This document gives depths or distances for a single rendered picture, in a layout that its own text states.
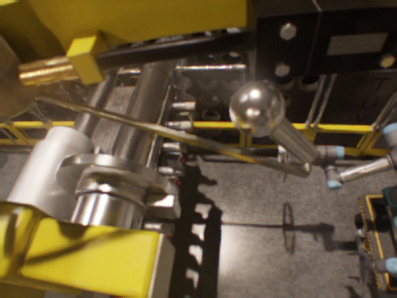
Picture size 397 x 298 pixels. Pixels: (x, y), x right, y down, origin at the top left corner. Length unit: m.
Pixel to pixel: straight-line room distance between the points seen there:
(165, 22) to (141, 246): 0.31
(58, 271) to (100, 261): 0.07
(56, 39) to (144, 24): 0.12
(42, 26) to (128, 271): 0.35
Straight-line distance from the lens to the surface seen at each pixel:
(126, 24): 0.35
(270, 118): 0.27
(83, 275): 0.44
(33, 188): 1.00
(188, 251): 2.22
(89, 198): 0.77
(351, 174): 1.60
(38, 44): 0.41
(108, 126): 1.79
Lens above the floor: 2.13
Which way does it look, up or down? 56 degrees down
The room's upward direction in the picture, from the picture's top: 14 degrees counter-clockwise
